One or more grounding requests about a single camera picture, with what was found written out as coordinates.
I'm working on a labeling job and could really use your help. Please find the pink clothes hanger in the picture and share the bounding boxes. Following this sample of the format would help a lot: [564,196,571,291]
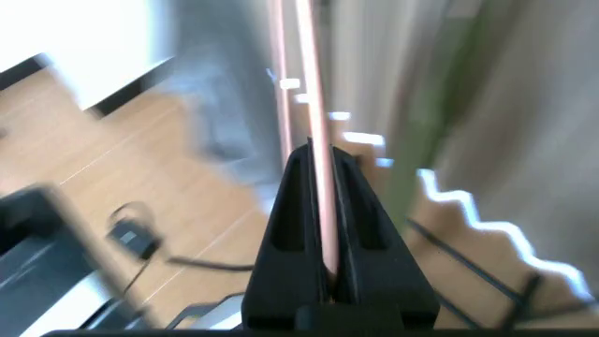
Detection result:
[267,0,342,300]

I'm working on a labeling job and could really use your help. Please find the green long-sleeved shirt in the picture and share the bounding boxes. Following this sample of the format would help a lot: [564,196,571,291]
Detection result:
[383,0,492,226]

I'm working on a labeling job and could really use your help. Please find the beige curtain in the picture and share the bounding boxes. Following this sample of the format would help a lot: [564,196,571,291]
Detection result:
[327,0,599,282]

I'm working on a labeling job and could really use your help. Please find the black cable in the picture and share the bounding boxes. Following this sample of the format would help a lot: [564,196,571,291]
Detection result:
[108,201,256,273]

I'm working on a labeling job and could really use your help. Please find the pale grey shorts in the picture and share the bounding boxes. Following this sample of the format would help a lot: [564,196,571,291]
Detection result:
[163,0,286,188]

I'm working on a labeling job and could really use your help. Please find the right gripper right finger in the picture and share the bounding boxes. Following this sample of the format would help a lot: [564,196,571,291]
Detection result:
[329,144,441,329]

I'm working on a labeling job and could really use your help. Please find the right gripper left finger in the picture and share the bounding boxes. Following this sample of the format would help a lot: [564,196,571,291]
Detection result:
[241,138,329,329]

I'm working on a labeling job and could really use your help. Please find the black clothes rack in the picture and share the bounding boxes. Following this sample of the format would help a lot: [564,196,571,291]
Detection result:
[404,217,599,331]

